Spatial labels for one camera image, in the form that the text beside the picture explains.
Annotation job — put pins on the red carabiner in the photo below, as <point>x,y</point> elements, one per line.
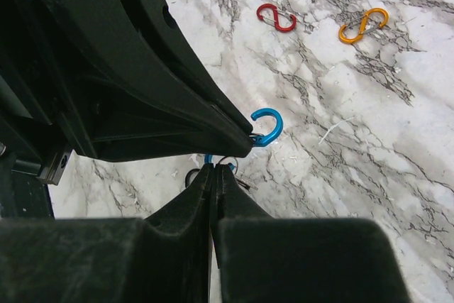
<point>276,16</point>

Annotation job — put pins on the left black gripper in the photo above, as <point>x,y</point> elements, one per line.
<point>48,45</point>

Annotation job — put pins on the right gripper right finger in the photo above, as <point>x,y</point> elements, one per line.
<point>265,259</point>

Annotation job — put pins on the gold carabiner far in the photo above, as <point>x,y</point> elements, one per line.
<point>363,28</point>

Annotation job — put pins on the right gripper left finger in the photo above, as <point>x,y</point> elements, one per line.
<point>163,258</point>

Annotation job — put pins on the black tag key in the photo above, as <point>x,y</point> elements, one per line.
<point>221,174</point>

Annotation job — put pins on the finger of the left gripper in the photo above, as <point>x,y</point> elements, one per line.
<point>138,119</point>

